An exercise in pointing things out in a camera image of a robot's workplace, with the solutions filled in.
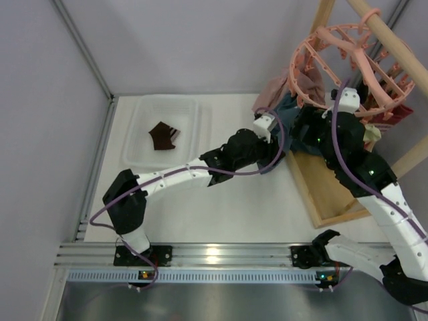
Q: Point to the argyle patterned sock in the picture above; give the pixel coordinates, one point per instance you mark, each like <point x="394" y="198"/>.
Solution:
<point x="389" y="87"/>

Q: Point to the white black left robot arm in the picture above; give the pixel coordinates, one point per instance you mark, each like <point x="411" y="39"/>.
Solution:
<point x="128" y="196"/>

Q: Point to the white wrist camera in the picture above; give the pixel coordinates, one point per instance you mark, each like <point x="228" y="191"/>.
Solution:
<point x="263" y="125"/>
<point x="348" y="101"/>

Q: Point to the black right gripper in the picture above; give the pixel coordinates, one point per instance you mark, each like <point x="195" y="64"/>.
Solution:
<point x="312" y="117"/>

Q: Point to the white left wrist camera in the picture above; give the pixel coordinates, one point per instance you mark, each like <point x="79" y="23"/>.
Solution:
<point x="263" y="125"/>

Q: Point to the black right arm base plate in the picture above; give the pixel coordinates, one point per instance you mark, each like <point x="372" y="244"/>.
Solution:
<point x="305" y="256"/>

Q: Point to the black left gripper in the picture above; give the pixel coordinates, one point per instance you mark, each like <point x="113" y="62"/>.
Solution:
<point x="273" y="154"/>

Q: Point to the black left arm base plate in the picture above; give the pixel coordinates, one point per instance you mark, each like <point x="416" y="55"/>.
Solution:
<point x="159" y="255"/>

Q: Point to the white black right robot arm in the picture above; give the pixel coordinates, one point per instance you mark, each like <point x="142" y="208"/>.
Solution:
<point x="403" y="270"/>

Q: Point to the dark brown sock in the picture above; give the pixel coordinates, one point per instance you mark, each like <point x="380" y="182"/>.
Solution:
<point x="163" y="136"/>

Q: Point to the pink ruffled cloth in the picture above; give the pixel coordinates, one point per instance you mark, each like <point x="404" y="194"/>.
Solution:
<point x="307" y="83"/>

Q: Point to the teal blue cloth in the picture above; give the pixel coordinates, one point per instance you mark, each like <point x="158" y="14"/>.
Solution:
<point x="287" y="110"/>

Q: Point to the wooden drying rack frame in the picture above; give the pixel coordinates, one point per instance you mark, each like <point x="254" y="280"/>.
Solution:
<point x="327" y="201"/>

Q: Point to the grey slotted cable duct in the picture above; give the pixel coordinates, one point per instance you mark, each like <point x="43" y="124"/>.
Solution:
<point x="204" y="276"/>

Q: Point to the white perforated plastic basket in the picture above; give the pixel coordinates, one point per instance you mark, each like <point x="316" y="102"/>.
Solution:
<point x="184" y="113"/>

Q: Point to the pink round clip hanger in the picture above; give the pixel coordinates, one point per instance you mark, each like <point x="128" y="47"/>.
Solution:
<point x="352" y="40"/>

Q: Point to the aluminium mounting rail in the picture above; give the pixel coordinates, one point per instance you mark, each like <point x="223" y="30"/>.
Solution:
<point x="185" y="255"/>

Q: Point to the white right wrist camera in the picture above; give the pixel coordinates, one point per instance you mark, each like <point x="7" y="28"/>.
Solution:
<point x="348" y="101"/>

